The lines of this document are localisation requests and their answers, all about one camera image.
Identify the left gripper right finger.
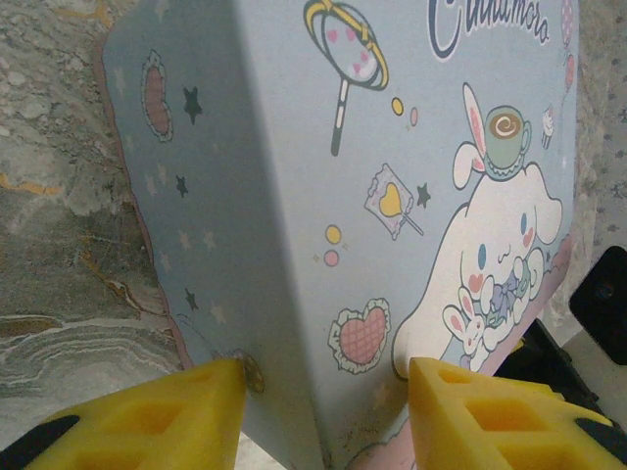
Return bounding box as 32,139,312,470
409,356,627,470

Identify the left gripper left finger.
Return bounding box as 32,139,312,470
0,356,246,470

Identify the blue cartoon print tin box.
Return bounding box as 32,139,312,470
95,0,582,470

